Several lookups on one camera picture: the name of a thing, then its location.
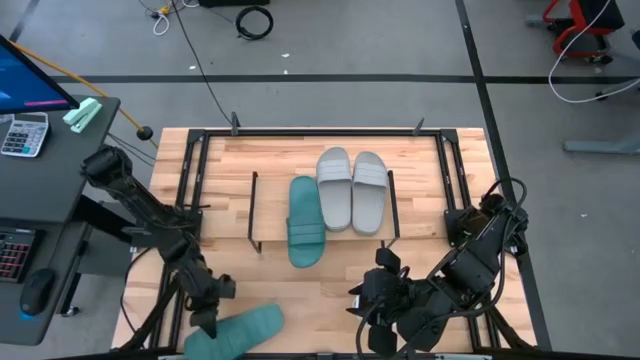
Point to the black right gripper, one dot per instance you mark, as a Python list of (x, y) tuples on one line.
[(385, 300)]

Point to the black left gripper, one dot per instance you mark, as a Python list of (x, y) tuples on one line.
[(207, 292)]

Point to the green rubber slide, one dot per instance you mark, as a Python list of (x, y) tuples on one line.
[(240, 330), (305, 220)]

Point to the grey rubber slide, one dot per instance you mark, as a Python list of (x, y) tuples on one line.
[(334, 190), (370, 195)]

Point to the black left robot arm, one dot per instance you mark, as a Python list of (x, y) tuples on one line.
[(150, 215)]

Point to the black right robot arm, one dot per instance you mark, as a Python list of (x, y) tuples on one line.
[(475, 265)]

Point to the wooden shelf black metal legs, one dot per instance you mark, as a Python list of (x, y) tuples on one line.
[(270, 210)]

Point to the black computer mouse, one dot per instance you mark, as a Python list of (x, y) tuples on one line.
[(37, 292)]

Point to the black round knob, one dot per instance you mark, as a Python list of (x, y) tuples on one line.
[(145, 133)]

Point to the backlit black keyboard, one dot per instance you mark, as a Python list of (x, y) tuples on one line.
[(12, 255)]

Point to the black desk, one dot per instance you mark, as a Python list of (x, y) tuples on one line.
[(20, 185)]

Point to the mint green stapler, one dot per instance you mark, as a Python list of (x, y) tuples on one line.
[(82, 115)]

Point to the grey calculator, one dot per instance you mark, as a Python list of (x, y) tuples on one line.
[(25, 134)]

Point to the grey desk foot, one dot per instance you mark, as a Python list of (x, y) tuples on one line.
[(600, 147)]

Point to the blue screen monitor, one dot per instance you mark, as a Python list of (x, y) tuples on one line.
[(25, 80)]

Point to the yellow connector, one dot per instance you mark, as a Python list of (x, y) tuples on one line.
[(163, 10)]

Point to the black box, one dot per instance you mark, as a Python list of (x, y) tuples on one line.
[(232, 2)]

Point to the black aluminium table frame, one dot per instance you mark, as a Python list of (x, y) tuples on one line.
[(320, 133)]

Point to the grey metal bracket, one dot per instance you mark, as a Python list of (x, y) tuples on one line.
[(235, 125), (418, 126)]

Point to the red frame cart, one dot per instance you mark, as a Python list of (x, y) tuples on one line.
[(600, 12)]

